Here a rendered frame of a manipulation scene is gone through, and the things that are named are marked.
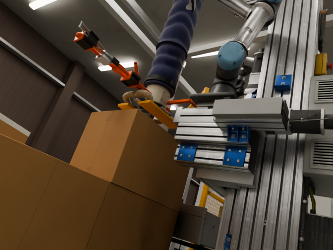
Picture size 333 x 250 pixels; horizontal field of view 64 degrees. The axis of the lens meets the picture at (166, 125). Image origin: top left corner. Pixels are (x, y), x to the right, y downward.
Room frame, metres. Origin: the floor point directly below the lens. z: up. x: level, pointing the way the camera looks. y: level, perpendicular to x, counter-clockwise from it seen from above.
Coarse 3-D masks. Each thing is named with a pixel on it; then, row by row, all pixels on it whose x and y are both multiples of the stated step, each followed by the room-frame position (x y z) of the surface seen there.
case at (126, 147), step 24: (96, 120) 1.48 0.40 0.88; (120, 120) 1.34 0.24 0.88; (144, 120) 1.32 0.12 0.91; (96, 144) 1.42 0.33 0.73; (120, 144) 1.29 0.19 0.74; (144, 144) 1.36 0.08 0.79; (168, 144) 1.51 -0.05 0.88; (96, 168) 1.37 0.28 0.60; (120, 168) 1.29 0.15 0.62; (144, 168) 1.41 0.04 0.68; (168, 168) 1.55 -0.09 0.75; (144, 192) 1.45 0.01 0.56; (168, 192) 1.60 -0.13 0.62
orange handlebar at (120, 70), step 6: (78, 36) 1.14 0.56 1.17; (96, 48) 1.20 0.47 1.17; (96, 54) 1.25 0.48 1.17; (114, 66) 1.34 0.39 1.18; (120, 66) 1.32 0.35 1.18; (120, 72) 1.36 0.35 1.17; (126, 72) 1.36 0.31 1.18; (168, 102) 1.57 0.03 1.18; (174, 102) 1.54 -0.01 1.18; (180, 102) 1.51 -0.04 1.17; (186, 102) 1.48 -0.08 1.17; (192, 102) 1.47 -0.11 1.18; (168, 108) 1.68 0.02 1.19
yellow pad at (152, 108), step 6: (144, 102) 1.42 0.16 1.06; (150, 102) 1.40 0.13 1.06; (144, 108) 1.50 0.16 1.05; (150, 108) 1.47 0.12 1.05; (156, 108) 1.44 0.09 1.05; (156, 114) 1.53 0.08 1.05; (162, 114) 1.50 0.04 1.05; (162, 120) 1.60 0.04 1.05; (168, 120) 1.56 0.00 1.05; (168, 126) 1.67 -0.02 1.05; (174, 126) 1.64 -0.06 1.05
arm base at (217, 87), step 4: (216, 84) 1.12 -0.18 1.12; (220, 84) 1.10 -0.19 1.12; (224, 84) 1.09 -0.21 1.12; (228, 84) 1.09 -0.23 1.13; (212, 88) 1.13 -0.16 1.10; (216, 88) 1.10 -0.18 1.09; (220, 88) 1.09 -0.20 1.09; (224, 88) 1.09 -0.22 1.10; (228, 88) 1.09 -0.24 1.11; (232, 88) 1.10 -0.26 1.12; (212, 92) 1.10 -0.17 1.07
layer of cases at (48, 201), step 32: (0, 160) 0.92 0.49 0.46; (32, 160) 0.99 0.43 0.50; (0, 192) 0.96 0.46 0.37; (32, 192) 1.03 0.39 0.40; (64, 192) 1.12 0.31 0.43; (96, 192) 1.23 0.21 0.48; (128, 192) 1.37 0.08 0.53; (0, 224) 0.99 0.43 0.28; (32, 224) 1.07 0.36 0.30; (64, 224) 1.16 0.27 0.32; (96, 224) 1.28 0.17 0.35; (128, 224) 1.42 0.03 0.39; (160, 224) 1.60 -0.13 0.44
